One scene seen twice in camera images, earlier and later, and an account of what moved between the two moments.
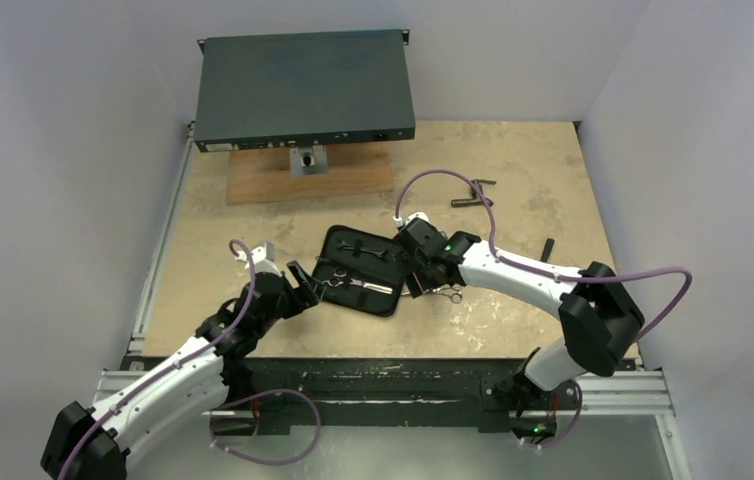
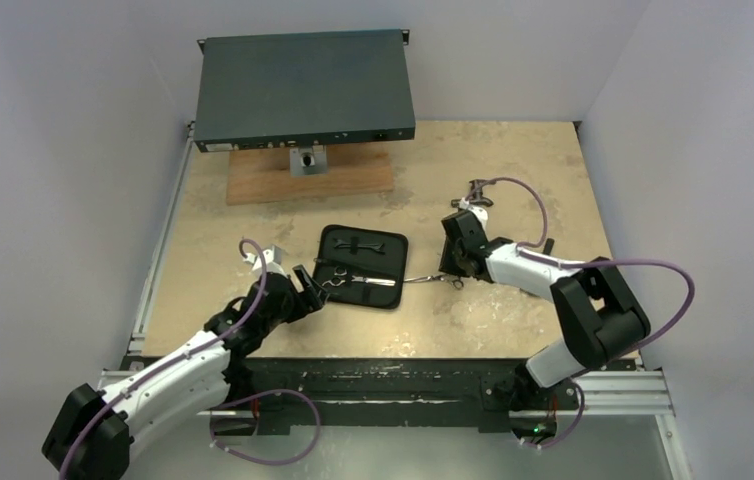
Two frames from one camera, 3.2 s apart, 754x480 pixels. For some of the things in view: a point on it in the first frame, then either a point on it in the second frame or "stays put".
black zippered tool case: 359,270 stays put
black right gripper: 413,263 to 459,245
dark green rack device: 264,91 stays put
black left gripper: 302,296 stays put
